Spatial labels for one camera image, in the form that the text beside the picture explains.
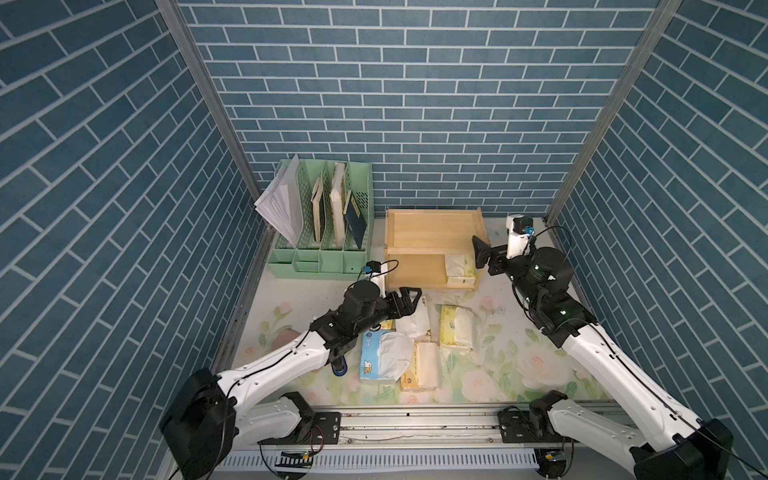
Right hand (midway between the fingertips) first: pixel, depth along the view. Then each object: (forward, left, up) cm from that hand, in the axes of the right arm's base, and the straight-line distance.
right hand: (494, 235), depth 72 cm
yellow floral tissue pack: (-11, +26, -30) cm, 41 cm away
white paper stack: (+15, +61, -8) cm, 64 cm away
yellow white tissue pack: (-10, +5, -30) cm, 32 cm away
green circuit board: (-45, +45, -36) cm, 73 cm away
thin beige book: (+24, +53, -12) cm, 59 cm away
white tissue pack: (-10, +17, -29) cm, 35 cm away
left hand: (-11, +17, -13) cm, 24 cm away
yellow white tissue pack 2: (+8, +4, -25) cm, 27 cm away
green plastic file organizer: (+9, +52, -25) cm, 59 cm away
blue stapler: (-24, +38, -32) cm, 55 cm away
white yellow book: (+19, +44, -9) cm, 49 cm away
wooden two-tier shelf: (+6, +14, -13) cm, 20 cm away
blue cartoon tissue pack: (-21, +25, -28) cm, 43 cm away
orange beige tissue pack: (-23, +14, -31) cm, 42 cm away
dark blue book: (+25, +42, -23) cm, 54 cm away
